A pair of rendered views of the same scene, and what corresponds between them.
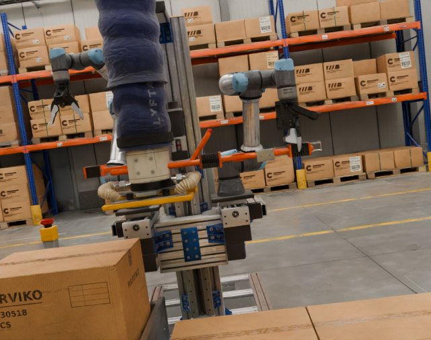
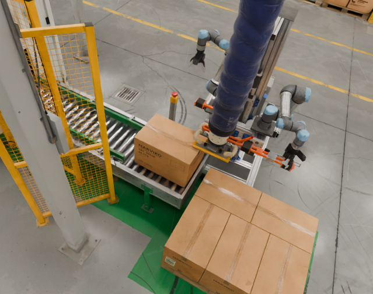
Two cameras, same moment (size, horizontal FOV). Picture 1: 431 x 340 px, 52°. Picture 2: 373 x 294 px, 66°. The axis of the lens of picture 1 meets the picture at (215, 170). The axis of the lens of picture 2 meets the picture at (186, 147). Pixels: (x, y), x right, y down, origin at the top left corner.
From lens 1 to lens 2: 163 cm
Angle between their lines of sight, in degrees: 46
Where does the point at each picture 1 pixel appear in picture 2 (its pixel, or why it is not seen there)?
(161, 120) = (231, 127)
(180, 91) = (267, 61)
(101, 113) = not seen: outside the picture
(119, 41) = (225, 94)
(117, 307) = (185, 174)
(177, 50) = (277, 39)
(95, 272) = (181, 162)
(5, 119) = not seen: outside the picture
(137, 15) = (239, 88)
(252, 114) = (293, 107)
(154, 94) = (232, 118)
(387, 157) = not seen: outside the picture
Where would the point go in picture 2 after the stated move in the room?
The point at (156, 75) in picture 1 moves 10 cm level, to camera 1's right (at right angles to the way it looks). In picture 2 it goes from (237, 112) to (250, 116)
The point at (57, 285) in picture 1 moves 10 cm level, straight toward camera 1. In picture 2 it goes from (167, 157) to (166, 165)
